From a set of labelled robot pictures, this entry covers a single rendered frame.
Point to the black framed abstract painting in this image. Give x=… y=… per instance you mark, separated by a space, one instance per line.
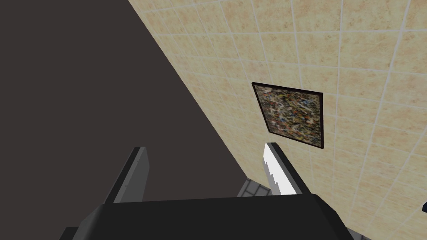
x=293 y=114

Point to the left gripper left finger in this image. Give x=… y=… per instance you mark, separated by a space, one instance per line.
x=131 y=180

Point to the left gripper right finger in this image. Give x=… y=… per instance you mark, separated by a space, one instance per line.
x=283 y=175

